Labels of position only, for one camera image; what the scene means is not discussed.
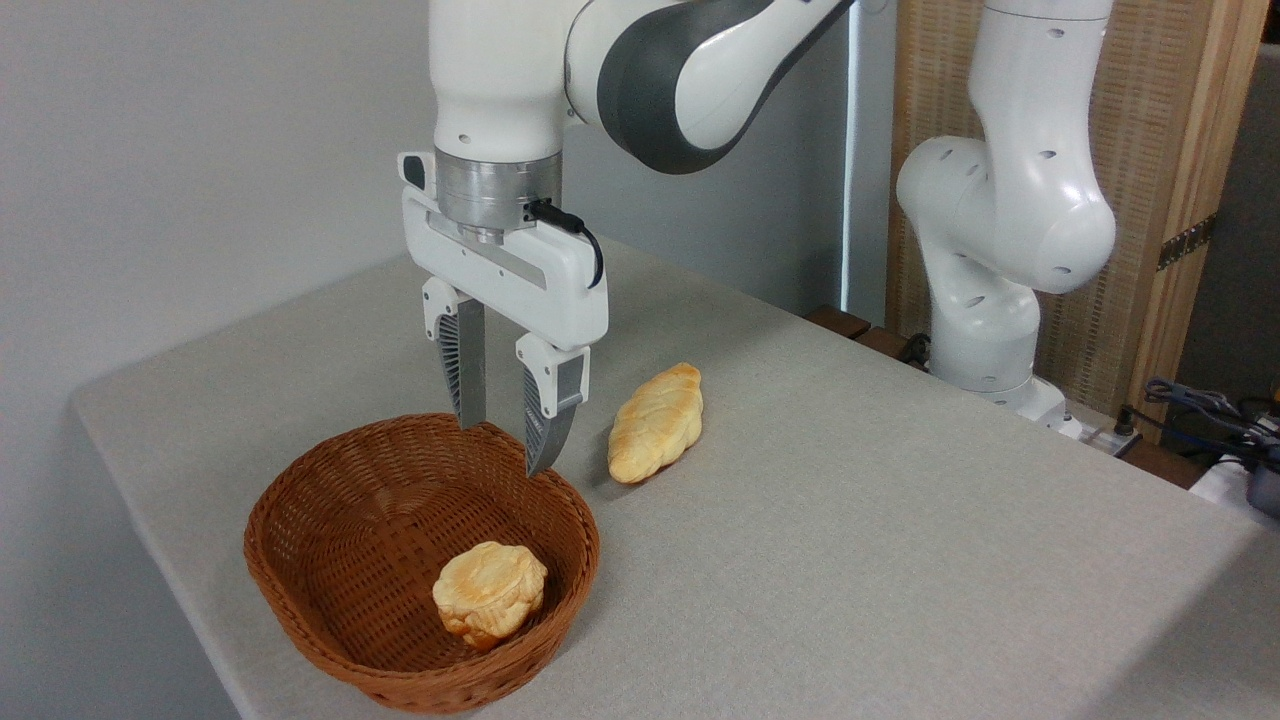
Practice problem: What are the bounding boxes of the long braided bread loaf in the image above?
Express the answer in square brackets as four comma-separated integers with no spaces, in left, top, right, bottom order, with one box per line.
[607,362,705,486]

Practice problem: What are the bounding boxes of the round bread roll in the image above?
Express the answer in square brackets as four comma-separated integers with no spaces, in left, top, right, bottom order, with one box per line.
[432,541,549,652]

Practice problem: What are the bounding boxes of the dark metal screen hinge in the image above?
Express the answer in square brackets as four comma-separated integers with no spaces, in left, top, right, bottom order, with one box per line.
[1157,213,1219,272]

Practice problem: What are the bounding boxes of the brown wicker basket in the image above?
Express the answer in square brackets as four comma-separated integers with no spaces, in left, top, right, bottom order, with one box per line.
[243,413,602,715]

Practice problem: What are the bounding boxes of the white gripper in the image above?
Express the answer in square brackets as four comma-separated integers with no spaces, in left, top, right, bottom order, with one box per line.
[398,152,610,479]

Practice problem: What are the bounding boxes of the wooden woven folding screen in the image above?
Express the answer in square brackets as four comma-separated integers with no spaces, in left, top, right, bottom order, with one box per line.
[885,0,1272,441]

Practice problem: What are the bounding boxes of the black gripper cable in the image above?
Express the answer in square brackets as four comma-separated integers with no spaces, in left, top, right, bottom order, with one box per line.
[526,199,607,290]

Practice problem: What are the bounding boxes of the grey tablecloth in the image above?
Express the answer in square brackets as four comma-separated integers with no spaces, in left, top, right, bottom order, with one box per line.
[70,238,1280,720]

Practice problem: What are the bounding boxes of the bundle of dark cables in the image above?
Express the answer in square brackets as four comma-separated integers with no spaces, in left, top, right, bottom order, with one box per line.
[1143,376,1280,463]

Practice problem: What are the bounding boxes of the dark brown wooden bench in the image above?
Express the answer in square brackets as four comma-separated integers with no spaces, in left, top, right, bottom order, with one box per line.
[804,304,933,373]

